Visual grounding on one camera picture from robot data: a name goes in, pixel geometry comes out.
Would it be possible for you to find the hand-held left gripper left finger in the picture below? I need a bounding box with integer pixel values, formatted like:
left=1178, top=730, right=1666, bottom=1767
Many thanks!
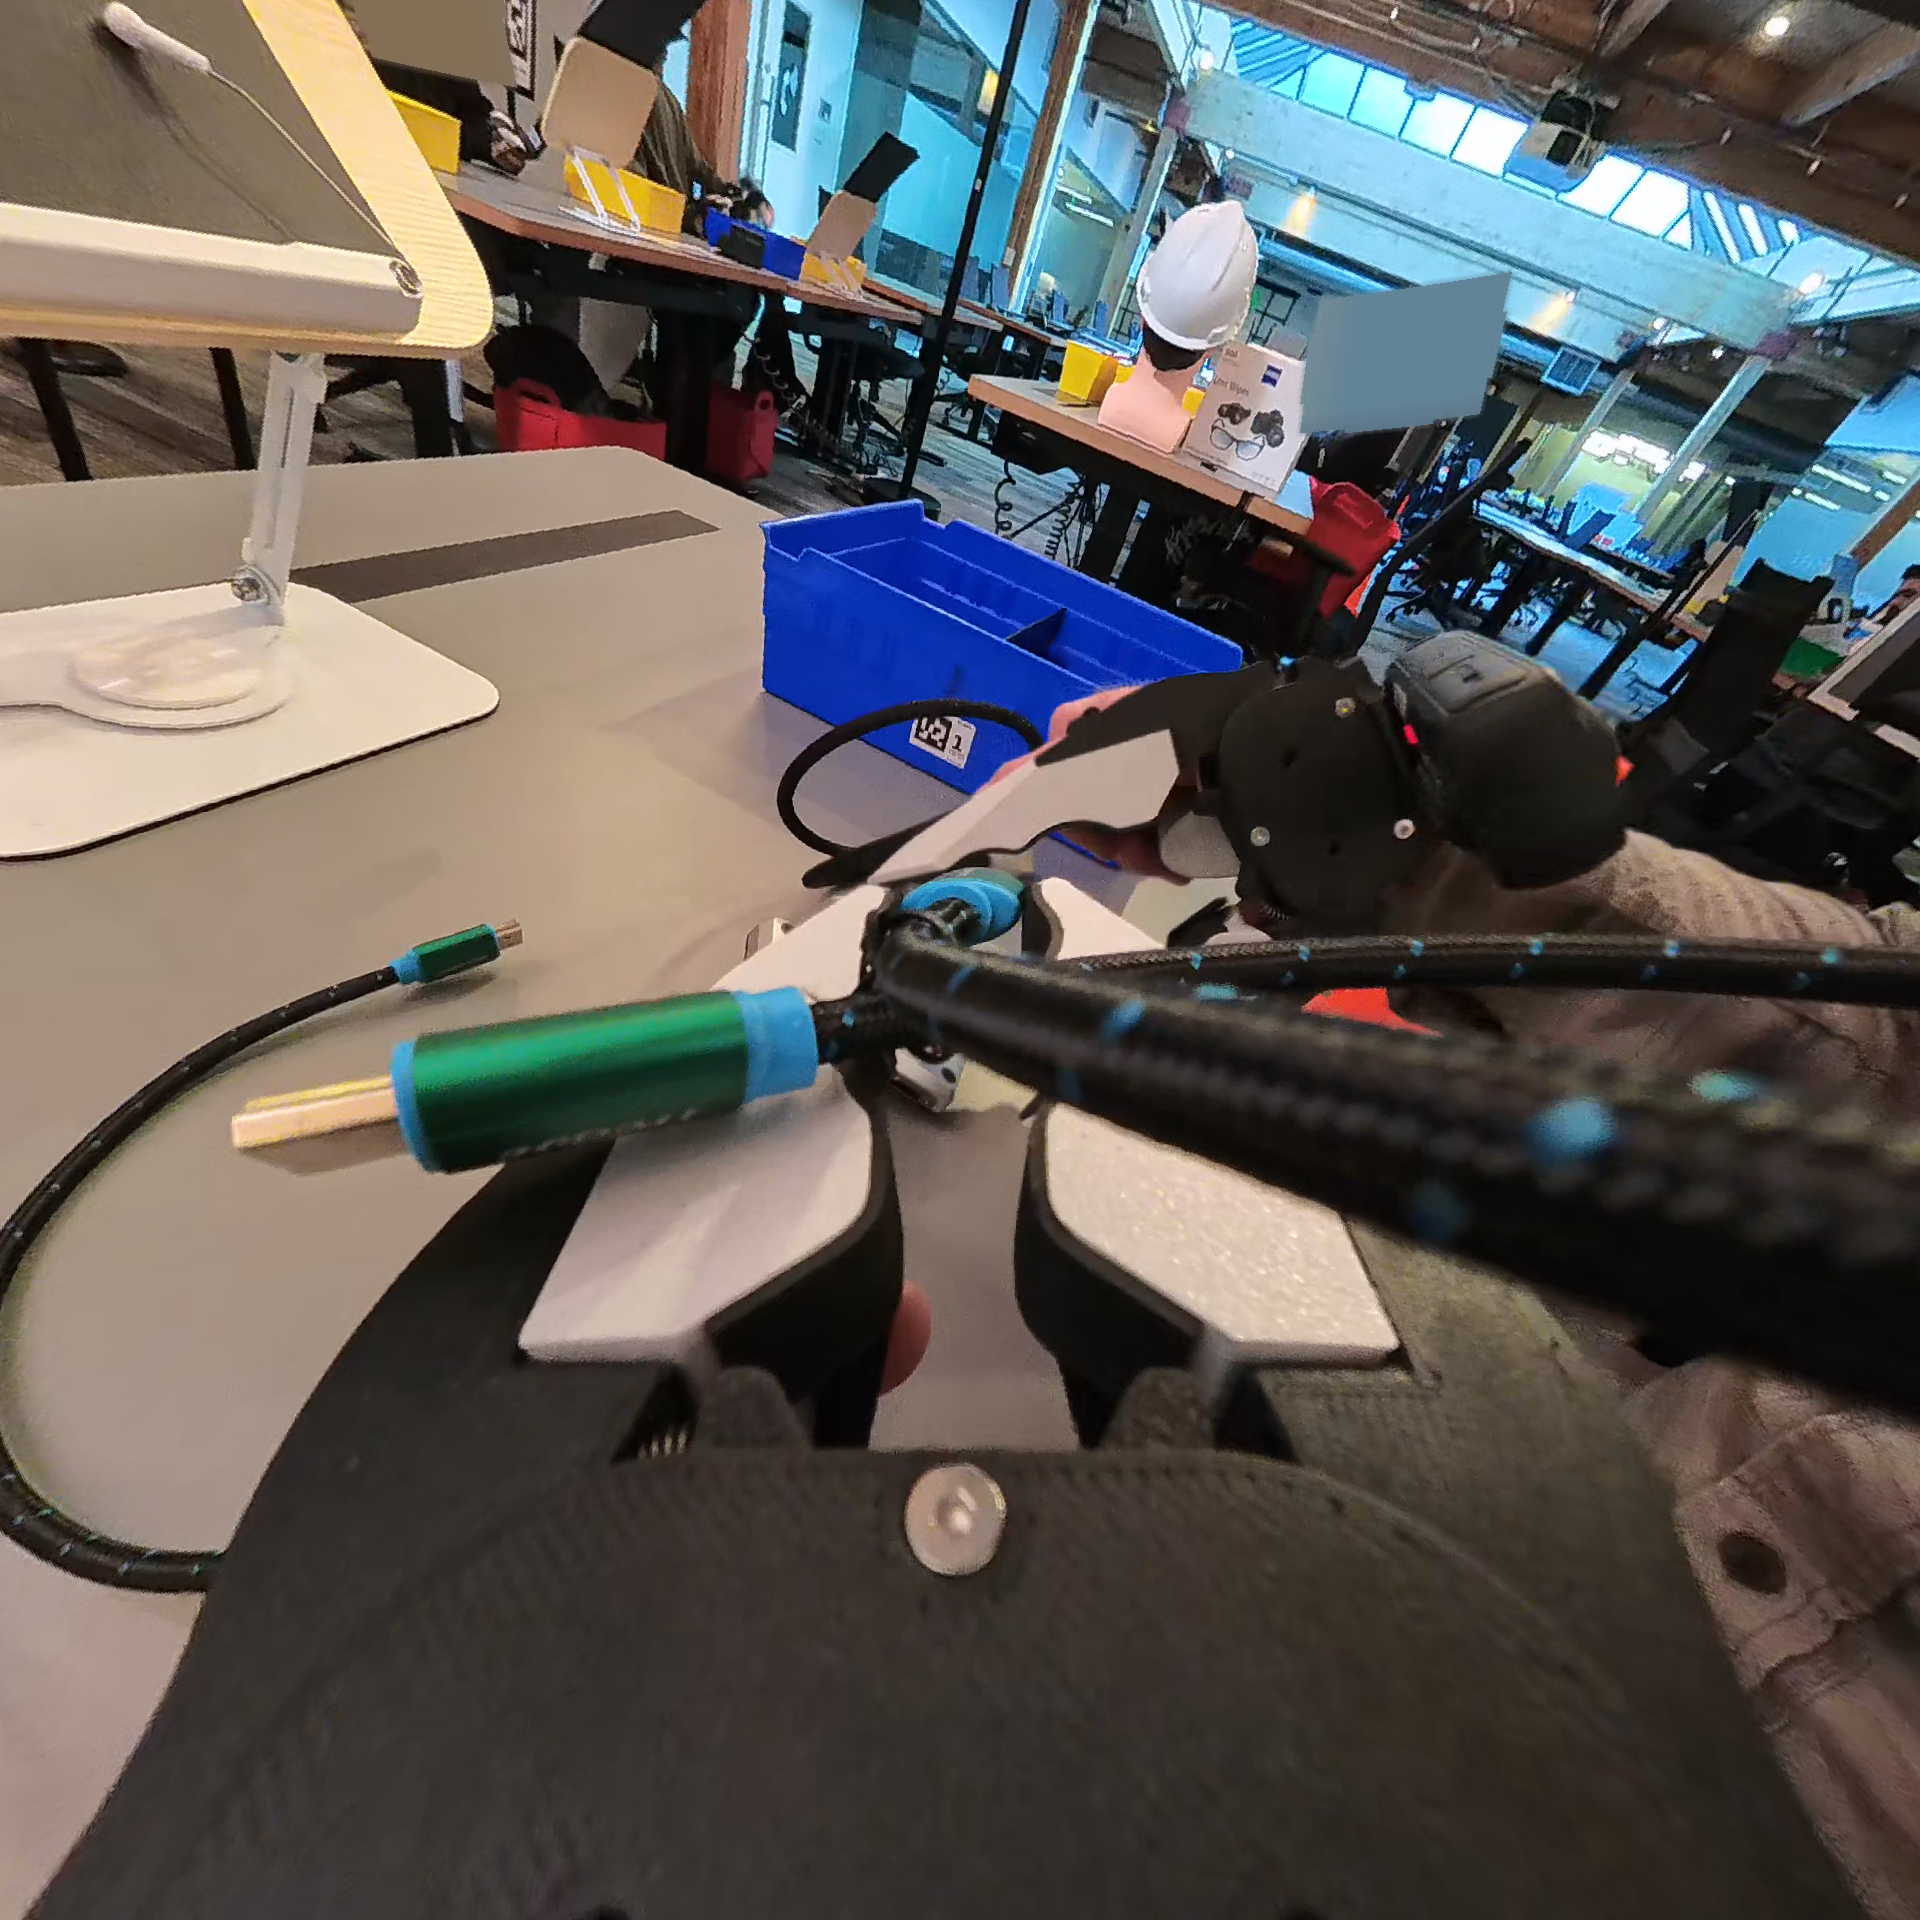
left=514, top=887, right=909, bottom=1453

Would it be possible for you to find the white folding stand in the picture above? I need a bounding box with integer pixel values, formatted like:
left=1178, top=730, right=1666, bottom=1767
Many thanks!
left=0, top=202, right=501, bottom=861

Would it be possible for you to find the person's right forearm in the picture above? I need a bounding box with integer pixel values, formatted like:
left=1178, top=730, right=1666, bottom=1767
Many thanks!
left=1350, top=831, right=1920, bottom=1113

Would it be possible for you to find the black braided switch cable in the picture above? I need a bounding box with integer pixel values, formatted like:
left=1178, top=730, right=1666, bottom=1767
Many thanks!
left=776, top=703, right=1049, bottom=890

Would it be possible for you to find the silver HDMI switch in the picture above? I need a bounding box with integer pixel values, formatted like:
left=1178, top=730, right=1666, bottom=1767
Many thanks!
left=745, top=912, right=966, bottom=1114

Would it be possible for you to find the pink mannequin head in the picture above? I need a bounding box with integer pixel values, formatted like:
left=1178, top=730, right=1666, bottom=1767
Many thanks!
left=1096, top=337, right=1199, bottom=449

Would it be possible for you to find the white product poster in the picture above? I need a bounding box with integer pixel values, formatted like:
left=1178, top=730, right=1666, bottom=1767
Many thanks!
left=1184, top=347, right=1307, bottom=495

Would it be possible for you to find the person's right hand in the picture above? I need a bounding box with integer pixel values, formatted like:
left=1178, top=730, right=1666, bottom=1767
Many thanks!
left=1069, top=814, right=1199, bottom=887

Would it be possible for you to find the black pole stand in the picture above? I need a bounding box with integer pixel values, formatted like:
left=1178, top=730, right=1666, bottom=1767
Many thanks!
left=896, top=0, right=1038, bottom=512

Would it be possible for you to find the brown cardboard sheet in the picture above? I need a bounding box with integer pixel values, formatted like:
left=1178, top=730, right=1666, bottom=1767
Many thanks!
left=800, top=134, right=922, bottom=274
left=539, top=0, right=706, bottom=154

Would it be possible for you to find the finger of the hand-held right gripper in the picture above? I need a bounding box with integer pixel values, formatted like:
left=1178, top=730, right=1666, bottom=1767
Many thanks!
left=870, top=734, right=1190, bottom=890
left=1034, top=664, right=1286, bottom=771

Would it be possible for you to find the blue plastic bin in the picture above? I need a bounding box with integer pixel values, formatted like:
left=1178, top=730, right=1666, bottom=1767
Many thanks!
left=759, top=497, right=1249, bottom=877

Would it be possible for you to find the white hard hat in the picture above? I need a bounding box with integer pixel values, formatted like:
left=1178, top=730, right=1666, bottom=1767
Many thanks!
left=1133, top=198, right=1260, bottom=356

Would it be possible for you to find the red office chair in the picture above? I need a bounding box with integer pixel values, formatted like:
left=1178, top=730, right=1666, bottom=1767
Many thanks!
left=1307, top=482, right=1405, bottom=616

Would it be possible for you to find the green-plug braided HDMI cable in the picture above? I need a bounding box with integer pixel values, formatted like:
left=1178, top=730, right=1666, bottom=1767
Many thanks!
left=232, top=874, right=1920, bottom=1419
left=0, top=918, right=530, bottom=1595

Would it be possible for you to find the orange floor marker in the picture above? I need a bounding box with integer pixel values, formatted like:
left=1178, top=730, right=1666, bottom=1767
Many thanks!
left=1303, top=978, right=1430, bottom=1042

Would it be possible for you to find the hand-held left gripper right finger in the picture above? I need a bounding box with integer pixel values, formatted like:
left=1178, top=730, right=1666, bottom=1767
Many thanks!
left=1013, top=877, right=1405, bottom=1453

